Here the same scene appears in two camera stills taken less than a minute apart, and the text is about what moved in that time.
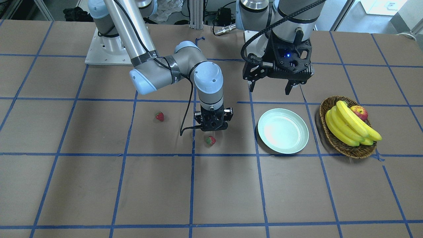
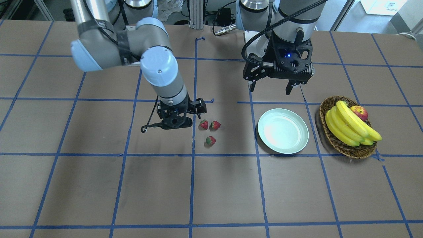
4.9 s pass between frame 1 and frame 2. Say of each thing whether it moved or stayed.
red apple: stayed
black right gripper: moved
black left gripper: stayed
